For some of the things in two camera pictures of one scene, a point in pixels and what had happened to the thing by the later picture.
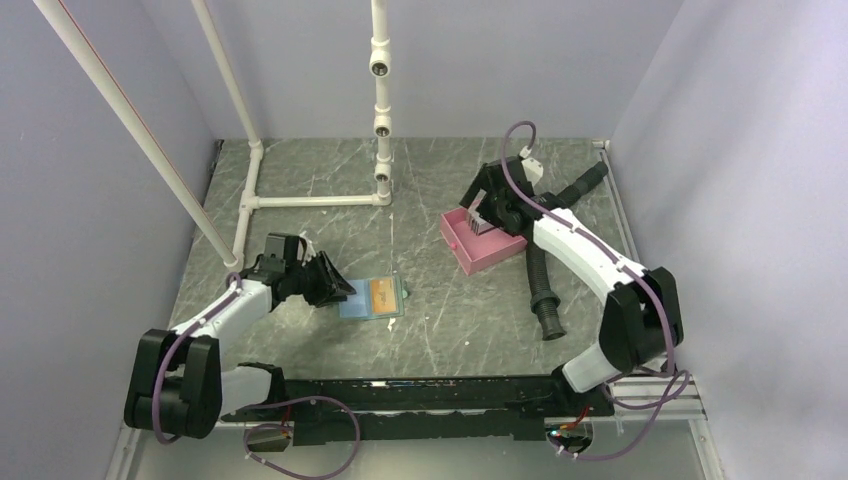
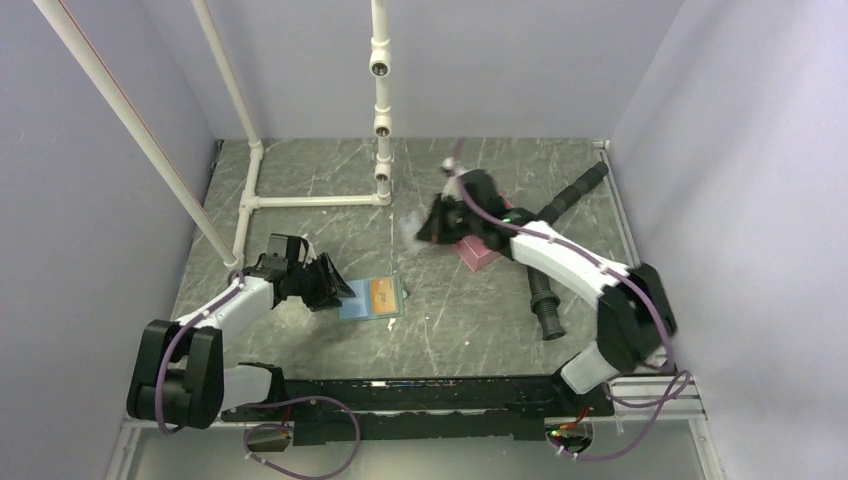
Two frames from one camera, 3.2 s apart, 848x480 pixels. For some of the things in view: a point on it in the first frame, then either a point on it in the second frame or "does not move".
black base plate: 349,410 does not move
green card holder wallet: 378,297 does not move
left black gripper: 331,283 does not move
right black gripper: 482,182 to 433,231
